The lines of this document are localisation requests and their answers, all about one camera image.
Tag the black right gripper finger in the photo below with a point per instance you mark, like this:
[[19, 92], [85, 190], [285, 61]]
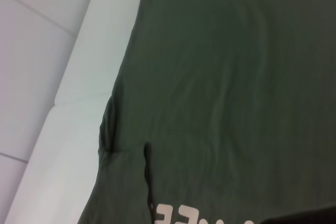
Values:
[[309, 217]]

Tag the dark green FREE t-shirt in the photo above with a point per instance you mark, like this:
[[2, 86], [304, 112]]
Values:
[[223, 90]]

